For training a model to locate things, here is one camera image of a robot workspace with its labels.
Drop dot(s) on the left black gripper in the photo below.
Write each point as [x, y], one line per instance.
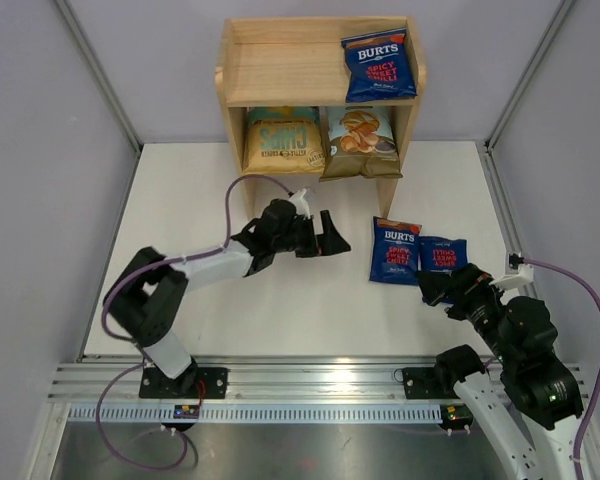
[326, 244]

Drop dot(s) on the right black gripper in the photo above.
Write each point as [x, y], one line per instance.
[474, 282]

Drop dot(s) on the blue burts chips bag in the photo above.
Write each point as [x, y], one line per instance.
[438, 254]
[379, 67]
[395, 252]

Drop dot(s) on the light blue cassava chips bag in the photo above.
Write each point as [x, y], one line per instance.
[360, 143]

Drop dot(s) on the tan kettle chips bag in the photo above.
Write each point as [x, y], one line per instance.
[283, 140]

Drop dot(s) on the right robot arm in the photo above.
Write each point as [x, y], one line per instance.
[521, 337]

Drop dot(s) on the wooden two-tier shelf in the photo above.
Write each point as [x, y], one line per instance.
[299, 61]

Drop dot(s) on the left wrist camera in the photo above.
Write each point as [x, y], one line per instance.
[301, 201]

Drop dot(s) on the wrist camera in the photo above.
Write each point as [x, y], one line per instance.
[301, 201]
[518, 273]

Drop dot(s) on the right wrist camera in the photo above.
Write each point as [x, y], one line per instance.
[518, 273]

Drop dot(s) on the right aluminium frame post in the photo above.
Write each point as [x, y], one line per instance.
[540, 53]

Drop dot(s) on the aluminium frame post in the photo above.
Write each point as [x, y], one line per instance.
[93, 64]
[540, 53]

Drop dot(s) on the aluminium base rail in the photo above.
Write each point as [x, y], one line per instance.
[262, 380]

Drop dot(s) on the white slotted cable duct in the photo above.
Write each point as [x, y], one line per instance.
[257, 414]

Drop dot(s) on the left aluminium frame post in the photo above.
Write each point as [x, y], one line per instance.
[93, 64]

